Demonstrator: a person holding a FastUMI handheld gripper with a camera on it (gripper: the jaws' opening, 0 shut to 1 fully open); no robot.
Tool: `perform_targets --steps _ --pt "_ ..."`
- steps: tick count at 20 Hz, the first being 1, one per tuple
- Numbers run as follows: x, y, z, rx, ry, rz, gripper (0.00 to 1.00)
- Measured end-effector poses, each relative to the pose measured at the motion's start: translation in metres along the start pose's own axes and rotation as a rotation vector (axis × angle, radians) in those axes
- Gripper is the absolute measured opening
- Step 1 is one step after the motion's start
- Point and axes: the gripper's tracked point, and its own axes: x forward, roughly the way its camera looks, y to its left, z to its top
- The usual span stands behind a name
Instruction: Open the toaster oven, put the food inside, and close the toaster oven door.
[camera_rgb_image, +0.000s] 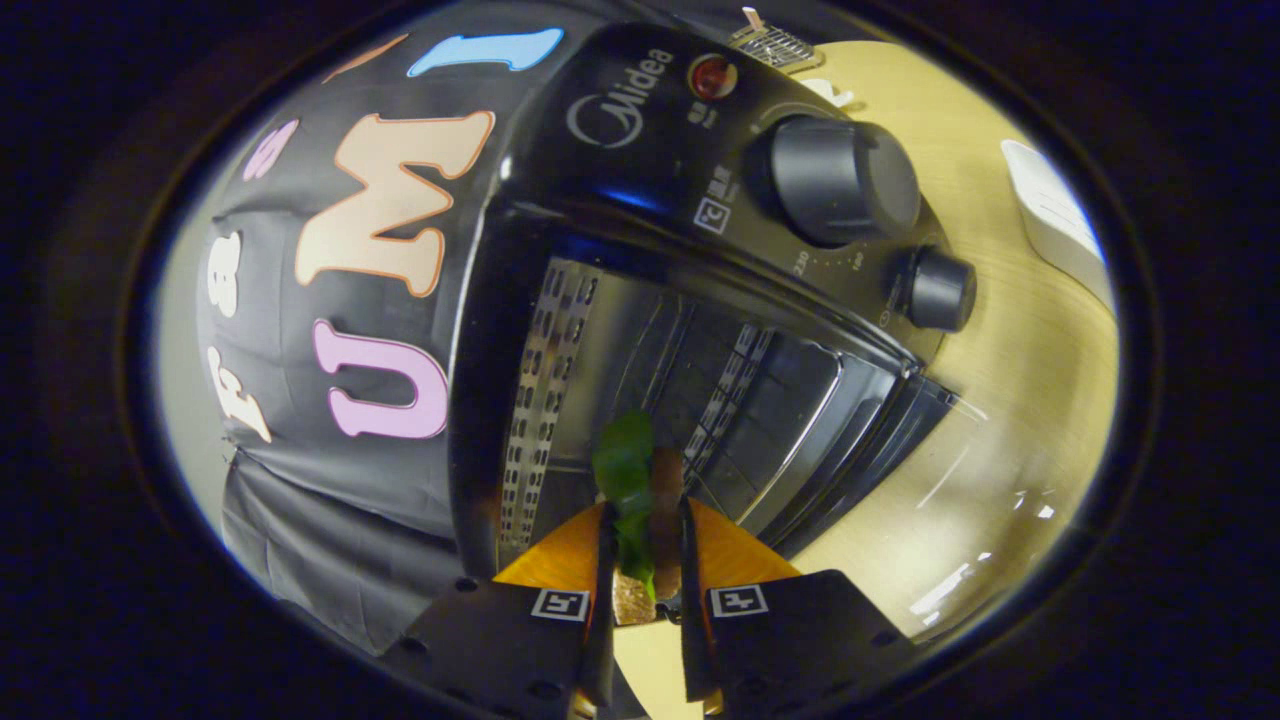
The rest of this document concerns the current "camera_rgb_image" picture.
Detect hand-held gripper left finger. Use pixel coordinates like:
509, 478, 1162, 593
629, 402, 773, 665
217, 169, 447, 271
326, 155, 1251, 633
385, 500, 619, 720

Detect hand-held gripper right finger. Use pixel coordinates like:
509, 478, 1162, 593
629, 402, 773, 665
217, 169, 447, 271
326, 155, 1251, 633
680, 497, 916, 717

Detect lettuce sandwich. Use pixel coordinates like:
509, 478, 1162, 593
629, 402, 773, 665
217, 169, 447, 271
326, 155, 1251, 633
592, 408, 687, 627

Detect black toaster oven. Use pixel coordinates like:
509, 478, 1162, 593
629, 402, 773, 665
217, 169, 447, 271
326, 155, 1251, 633
448, 22, 1061, 639

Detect black backdrop cloth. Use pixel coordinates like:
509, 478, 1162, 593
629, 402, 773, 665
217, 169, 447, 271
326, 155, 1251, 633
195, 25, 566, 656

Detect white rectangular tray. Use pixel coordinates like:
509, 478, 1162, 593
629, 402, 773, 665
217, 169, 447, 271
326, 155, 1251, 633
1000, 140, 1117, 313

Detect metal mesh holder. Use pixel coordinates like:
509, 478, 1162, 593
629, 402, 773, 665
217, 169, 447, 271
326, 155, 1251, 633
728, 8, 823, 73

